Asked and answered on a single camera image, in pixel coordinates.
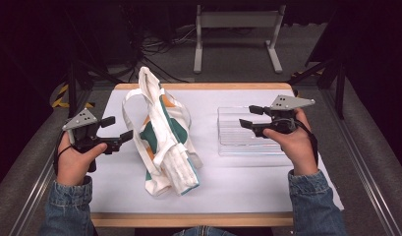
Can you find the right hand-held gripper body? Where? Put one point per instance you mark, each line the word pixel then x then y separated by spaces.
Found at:
pixel 282 118

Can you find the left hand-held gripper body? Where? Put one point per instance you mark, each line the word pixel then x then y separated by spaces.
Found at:
pixel 82 126

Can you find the person's right hand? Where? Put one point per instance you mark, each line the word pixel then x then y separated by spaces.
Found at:
pixel 295 147

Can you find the person's left hand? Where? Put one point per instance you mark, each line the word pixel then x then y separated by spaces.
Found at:
pixel 72 164

